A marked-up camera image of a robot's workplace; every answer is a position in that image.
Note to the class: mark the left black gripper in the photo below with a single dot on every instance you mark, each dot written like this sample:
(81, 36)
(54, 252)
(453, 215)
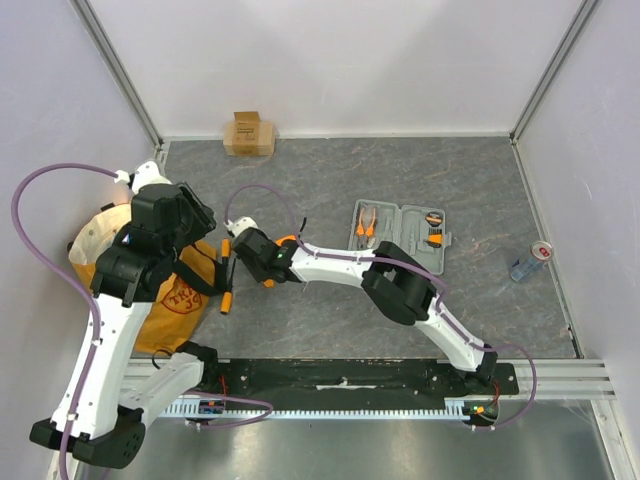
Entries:
(203, 216)

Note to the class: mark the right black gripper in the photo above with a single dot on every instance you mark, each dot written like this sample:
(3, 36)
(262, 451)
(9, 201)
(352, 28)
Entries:
(245, 248)

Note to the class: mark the orange pliers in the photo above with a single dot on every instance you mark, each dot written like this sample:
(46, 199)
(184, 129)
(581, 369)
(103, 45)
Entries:
(365, 227)

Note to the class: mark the grey plastic tool case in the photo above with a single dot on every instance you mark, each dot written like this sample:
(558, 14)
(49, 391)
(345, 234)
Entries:
(406, 227)

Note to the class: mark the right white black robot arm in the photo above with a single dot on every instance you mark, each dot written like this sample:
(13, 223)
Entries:
(402, 290)

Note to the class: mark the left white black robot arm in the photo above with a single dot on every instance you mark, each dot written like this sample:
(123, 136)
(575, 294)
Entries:
(95, 421)

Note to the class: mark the orange tape measure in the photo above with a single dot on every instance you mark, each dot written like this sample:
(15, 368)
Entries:
(287, 240)

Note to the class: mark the orange black screwdriver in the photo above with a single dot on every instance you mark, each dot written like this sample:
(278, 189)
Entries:
(225, 251)
(227, 297)

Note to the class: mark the small cardboard box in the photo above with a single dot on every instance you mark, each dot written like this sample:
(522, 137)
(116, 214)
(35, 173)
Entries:
(249, 136)

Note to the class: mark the brown paper tote bag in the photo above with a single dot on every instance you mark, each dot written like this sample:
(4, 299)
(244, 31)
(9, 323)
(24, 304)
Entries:
(178, 307)

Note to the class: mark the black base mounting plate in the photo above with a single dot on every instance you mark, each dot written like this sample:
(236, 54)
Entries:
(258, 376)

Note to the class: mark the orange bit holder set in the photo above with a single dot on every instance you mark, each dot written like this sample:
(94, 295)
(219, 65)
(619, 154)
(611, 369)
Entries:
(435, 232)

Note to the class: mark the white slotted cable duct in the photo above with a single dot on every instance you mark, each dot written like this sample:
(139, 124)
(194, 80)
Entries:
(191, 407)

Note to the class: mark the aluminium frame rail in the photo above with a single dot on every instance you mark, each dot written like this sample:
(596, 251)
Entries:
(582, 379)

